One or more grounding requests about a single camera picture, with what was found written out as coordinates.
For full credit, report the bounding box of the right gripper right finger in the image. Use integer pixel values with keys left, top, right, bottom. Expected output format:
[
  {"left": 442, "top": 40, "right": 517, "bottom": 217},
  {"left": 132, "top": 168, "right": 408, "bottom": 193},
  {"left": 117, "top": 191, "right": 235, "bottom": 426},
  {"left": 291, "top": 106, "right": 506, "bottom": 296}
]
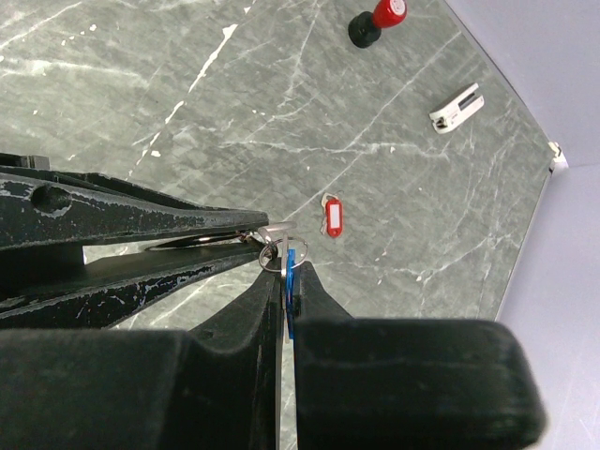
[{"left": 293, "top": 263, "right": 547, "bottom": 449}]

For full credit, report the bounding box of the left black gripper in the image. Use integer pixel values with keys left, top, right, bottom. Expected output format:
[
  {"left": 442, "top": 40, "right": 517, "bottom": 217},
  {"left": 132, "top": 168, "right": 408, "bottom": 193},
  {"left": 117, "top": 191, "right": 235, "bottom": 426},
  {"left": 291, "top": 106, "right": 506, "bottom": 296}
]
[{"left": 0, "top": 153, "right": 268, "bottom": 328}]

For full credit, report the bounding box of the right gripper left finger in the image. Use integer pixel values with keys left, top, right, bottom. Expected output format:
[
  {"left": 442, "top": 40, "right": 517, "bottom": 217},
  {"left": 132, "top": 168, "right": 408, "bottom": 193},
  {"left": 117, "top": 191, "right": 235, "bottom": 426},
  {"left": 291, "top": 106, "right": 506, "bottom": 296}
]
[{"left": 1, "top": 262, "right": 283, "bottom": 449}]

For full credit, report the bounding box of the blue tagged key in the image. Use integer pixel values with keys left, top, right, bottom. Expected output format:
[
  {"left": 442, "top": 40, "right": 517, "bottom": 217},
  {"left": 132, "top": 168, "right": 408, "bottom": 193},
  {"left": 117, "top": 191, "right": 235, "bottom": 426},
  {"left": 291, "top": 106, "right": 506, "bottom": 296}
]
[{"left": 258, "top": 228, "right": 308, "bottom": 340}]

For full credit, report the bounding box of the large silver keyring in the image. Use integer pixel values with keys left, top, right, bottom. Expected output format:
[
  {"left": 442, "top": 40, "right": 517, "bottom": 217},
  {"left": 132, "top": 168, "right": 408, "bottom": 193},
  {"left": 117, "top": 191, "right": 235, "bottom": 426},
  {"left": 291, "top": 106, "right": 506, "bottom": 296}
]
[{"left": 144, "top": 220, "right": 299, "bottom": 252}]

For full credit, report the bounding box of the red tagged key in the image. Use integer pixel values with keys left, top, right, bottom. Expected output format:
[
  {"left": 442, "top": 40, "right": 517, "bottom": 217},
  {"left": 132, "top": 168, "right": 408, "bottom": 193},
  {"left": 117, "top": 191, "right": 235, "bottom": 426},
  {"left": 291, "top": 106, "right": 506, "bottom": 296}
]
[{"left": 321, "top": 193, "right": 343, "bottom": 238}]

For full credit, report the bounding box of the white plastic clip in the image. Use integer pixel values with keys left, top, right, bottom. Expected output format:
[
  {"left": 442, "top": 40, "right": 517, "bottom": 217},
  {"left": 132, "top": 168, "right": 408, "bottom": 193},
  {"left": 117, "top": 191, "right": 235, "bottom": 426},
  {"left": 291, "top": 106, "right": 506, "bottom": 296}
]
[{"left": 428, "top": 82, "right": 485, "bottom": 135}]

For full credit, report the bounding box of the red black stamp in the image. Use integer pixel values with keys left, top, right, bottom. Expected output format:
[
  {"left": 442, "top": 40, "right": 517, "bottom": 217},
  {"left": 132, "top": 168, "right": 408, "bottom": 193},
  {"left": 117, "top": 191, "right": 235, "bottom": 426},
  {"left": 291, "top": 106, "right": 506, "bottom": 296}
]
[{"left": 348, "top": 0, "right": 408, "bottom": 49}]

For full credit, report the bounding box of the white corner bracket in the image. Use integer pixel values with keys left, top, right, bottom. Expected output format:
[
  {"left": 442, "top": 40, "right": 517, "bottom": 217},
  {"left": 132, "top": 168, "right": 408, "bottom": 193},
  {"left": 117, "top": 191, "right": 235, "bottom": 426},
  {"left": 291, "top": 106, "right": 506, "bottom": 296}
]
[{"left": 548, "top": 142, "right": 568, "bottom": 173}]

